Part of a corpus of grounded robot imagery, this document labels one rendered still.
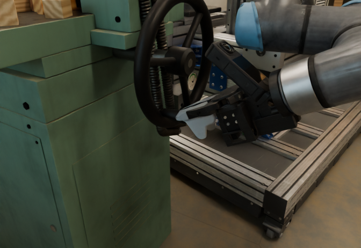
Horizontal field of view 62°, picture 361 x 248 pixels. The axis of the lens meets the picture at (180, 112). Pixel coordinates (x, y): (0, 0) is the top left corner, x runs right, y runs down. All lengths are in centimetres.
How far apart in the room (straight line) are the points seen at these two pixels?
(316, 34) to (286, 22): 5
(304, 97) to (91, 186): 56
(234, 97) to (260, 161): 95
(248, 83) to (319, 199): 120
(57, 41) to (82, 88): 12
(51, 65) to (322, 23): 47
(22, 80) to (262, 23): 45
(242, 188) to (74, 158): 76
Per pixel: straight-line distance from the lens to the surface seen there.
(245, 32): 50
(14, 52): 58
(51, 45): 62
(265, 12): 50
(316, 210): 155
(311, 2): 114
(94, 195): 82
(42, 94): 63
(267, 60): 101
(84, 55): 68
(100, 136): 76
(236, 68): 46
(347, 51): 42
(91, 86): 70
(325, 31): 49
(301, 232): 143
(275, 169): 137
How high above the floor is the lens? 99
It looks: 26 degrees down
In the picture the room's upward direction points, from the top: straight up
